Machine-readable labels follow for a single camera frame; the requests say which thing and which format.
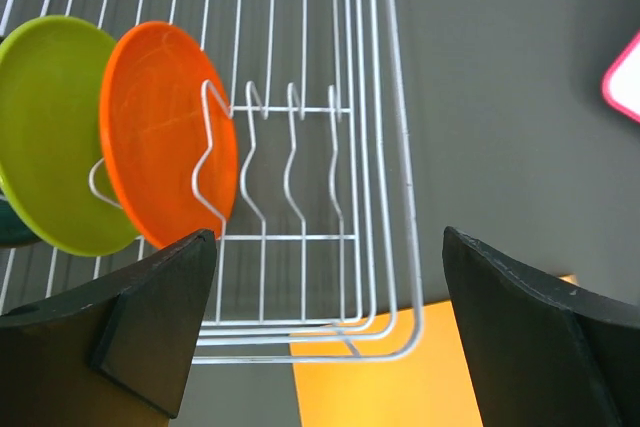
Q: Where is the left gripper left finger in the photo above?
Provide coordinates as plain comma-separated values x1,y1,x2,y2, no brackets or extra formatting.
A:
1,229,217,426

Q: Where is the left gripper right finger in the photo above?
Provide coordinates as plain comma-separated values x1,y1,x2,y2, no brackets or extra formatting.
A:
442,227,639,426

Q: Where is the dark teal ceramic plate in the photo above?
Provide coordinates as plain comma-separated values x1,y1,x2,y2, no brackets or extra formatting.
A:
0,197,40,248

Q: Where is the lime green plate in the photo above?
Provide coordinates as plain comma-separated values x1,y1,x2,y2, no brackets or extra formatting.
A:
1,15,137,257

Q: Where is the orange plate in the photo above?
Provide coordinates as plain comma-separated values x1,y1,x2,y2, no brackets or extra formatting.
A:
99,21,239,248

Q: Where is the orange folder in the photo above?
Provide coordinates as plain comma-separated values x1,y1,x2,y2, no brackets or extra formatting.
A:
293,301,482,426

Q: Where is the pink framed whiteboard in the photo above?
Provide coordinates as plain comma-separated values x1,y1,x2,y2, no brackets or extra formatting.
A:
601,33,639,122

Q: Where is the white wire dish rack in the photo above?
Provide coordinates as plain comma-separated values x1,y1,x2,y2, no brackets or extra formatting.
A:
1,0,425,366

